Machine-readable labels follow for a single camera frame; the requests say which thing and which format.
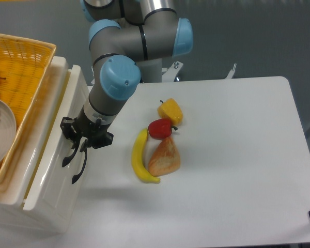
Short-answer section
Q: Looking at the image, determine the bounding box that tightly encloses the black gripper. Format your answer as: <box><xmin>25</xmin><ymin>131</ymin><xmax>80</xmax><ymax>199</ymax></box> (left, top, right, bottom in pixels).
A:
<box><xmin>60</xmin><ymin>113</ymin><xmax>114</xmax><ymax>152</ymax></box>

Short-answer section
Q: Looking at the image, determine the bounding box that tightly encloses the black top drawer handle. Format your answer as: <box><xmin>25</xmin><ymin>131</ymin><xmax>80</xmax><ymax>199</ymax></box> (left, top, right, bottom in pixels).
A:
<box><xmin>61</xmin><ymin>145</ymin><xmax>79</xmax><ymax>167</ymax></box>

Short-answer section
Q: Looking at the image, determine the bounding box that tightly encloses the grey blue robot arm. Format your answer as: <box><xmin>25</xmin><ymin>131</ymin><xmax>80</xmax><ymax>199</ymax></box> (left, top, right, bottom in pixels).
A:
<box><xmin>60</xmin><ymin>1</ymin><xmax>193</xmax><ymax>152</ymax></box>

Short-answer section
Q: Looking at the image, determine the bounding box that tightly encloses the white drawer cabinet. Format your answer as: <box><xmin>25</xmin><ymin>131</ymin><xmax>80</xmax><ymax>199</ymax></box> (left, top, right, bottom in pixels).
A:
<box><xmin>0</xmin><ymin>57</ymin><xmax>76</xmax><ymax>233</ymax></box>

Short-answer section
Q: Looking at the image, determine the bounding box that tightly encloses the yellow banana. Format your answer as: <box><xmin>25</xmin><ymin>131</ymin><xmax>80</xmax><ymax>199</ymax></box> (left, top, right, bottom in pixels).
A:
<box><xmin>131</xmin><ymin>128</ymin><xmax>161</xmax><ymax>184</ymax></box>

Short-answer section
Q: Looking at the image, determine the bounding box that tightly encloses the red bell pepper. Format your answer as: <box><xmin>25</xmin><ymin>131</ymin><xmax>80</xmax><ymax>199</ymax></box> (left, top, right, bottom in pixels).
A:
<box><xmin>148</xmin><ymin>118</ymin><xmax>178</xmax><ymax>140</ymax></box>

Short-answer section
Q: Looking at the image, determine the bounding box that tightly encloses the triangular bread pastry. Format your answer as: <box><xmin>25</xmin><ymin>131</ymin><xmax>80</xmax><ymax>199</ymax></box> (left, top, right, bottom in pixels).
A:
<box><xmin>148</xmin><ymin>137</ymin><xmax>181</xmax><ymax>177</ymax></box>

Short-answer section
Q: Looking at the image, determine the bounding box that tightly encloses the white plate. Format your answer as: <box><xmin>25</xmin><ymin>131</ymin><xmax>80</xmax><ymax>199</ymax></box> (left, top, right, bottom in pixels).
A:
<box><xmin>0</xmin><ymin>100</ymin><xmax>17</xmax><ymax>163</ymax></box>

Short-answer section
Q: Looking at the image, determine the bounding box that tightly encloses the yellow bell pepper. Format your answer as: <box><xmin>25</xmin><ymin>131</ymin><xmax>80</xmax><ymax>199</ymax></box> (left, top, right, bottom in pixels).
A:
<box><xmin>157</xmin><ymin>98</ymin><xmax>183</xmax><ymax>126</ymax></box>

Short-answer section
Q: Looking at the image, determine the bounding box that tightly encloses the yellow woven basket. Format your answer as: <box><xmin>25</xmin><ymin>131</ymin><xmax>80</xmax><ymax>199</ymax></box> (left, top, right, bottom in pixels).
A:
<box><xmin>0</xmin><ymin>34</ymin><xmax>56</xmax><ymax>183</ymax></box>

